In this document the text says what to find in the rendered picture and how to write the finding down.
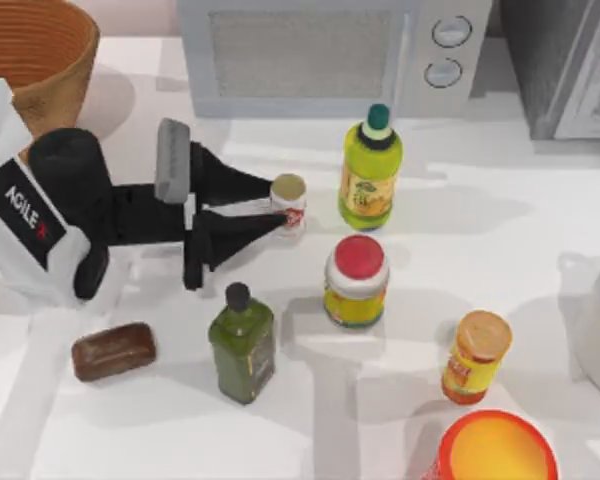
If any grey cabinet with dark inside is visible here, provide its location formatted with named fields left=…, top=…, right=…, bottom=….
left=498, top=0, right=600, bottom=142

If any yellow-green bottle, dark green cap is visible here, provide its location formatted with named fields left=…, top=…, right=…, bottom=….
left=336, top=102, right=405, bottom=233

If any small white and red can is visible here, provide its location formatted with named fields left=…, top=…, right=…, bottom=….
left=269, top=172, right=309, bottom=239

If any orange and yellow can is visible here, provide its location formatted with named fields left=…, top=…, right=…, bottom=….
left=440, top=309, right=514, bottom=406

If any brown bread loaf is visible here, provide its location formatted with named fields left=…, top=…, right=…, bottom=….
left=70, top=321, right=159, bottom=384

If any dark green bottle, black cap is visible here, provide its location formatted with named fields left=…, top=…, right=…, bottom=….
left=207, top=281, right=278, bottom=406

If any woven orange-brown basket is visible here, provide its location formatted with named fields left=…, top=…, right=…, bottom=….
left=0, top=0, right=102, bottom=165

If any pale microwave oven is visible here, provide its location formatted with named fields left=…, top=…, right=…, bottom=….
left=175, top=0, right=492, bottom=120

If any yellow jar with red lid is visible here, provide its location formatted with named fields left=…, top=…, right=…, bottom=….
left=322, top=234, right=392, bottom=332

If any red and orange cup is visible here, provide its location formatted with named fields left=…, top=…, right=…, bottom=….
left=428, top=409, right=562, bottom=480

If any pale grey rounded box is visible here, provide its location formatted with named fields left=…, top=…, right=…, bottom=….
left=154, top=117, right=192, bottom=205

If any pale round microwave knob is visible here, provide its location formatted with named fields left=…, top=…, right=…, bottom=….
left=431, top=14, right=474, bottom=48
left=423, top=55, right=466, bottom=90

